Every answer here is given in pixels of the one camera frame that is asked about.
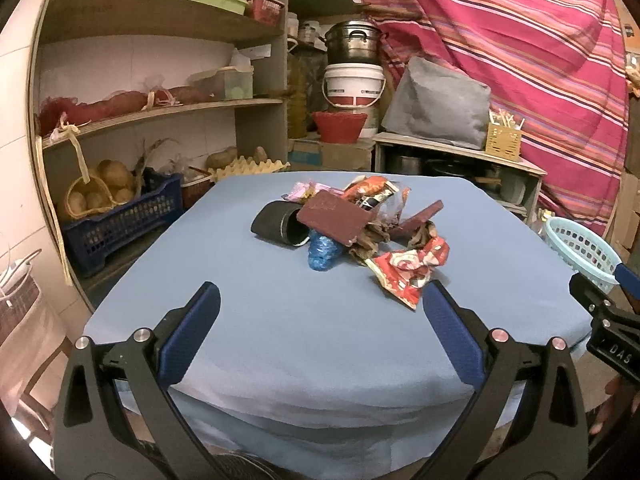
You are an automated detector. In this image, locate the white plastic bucket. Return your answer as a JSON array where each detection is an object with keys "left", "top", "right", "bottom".
[{"left": 322, "top": 63, "right": 386, "bottom": 108}]

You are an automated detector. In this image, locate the light blue plastic basket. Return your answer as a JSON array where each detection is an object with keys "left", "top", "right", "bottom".
[{"left": 542, "top": 217, "right": 622, "bottom": 294}]

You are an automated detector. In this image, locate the low white shelf unit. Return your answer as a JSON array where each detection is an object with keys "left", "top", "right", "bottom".
[{"left": 373, "top": 132, "right": 546, "bottom": 224}]

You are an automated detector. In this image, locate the pink snack packet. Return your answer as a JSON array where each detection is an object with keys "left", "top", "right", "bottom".
[{"left": 282, "top": 182, "right": 317, "bottom": 204}]

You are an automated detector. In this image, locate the steel cooking pot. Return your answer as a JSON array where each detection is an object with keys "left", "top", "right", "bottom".
[{"left": 324, "top": 20, "right": 384, "bottom": 65}]

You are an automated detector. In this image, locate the red plastic bowl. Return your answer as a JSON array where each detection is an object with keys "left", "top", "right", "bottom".
[{"left": 312, "top": 112, "right": 367, "bottom": 144}]

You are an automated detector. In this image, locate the cardboard box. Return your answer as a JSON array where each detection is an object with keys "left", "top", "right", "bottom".
[{"left": 288, "top": 138, "right": 374, "bottom": 171}]

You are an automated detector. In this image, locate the striped red curtain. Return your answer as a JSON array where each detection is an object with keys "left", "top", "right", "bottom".
[{"left": 362, "top": 0, "right": 628, "bottom": 233}]

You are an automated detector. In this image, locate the brown paper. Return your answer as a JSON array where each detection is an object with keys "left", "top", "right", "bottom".
[{"left": 348, "top": 221, "right": 438, "bottom": 263}]

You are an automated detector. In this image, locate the yellow woven box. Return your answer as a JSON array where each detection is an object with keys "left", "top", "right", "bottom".
[{"left": 485, "top": 110, "right": 525, "bottom": 162}]

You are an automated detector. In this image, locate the black cylindrical cup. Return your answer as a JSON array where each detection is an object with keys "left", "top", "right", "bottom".
[{"left": 250, "top": 200, "right": 310, "bottom": 247}]

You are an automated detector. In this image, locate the orange snack wrapper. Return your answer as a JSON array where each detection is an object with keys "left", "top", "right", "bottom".
[{"left": 342, "top": 174, "right": 410, "bottom": 209}]

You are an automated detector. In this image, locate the person hand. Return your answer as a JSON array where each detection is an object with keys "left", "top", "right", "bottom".
[{"left": 586, "top": 376, "right": 628, "bottom": 438}]

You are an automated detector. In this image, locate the maroon cardboard piece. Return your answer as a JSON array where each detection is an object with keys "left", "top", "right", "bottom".
[
  {"left": 388, "top": 200, "right": 444, "bottom": 240},
  {"left": 297, "top": 191, "right": 378, "bottom": 247}
]

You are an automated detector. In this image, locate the wooden wall shelf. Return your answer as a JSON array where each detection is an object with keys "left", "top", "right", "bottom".
[{"left": 29, "top": 0, "right": 292, "bottom": 221}]

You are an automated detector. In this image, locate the red snack wrapper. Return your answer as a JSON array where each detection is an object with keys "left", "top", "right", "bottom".
[{"left": 364, "top": 236, "right": 450, "bottom": 310}]

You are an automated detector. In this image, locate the woven basket with potatoes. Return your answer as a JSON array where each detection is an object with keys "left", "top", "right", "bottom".
[{"left": 34, "top": 119, "right": 122, "bottom": 224}]

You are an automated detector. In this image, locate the grey fabric cover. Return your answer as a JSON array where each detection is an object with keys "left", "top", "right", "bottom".
[{"left": 382, "top": 56, "right": 491, "bottom": 150}]

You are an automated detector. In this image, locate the light blue tablecloth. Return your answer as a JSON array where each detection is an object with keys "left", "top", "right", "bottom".
[{"left": 85, "top": 172, "right": 590, "bottom": 479}]

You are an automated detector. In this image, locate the clear plastic food container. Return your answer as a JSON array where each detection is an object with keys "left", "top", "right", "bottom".
[{"left": 186, "top": 66, "right": 254, "bottom": 101}]

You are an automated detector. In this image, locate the dark blue plastic crate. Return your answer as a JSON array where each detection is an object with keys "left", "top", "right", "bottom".
[{"left": 62, "top": 168, "right": 183, "bottom": 278}]

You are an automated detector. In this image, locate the yellow egg tray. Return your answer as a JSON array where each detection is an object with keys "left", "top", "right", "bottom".
[{"left": 208, "top": 156, "right": 291, "bottom": 183}]

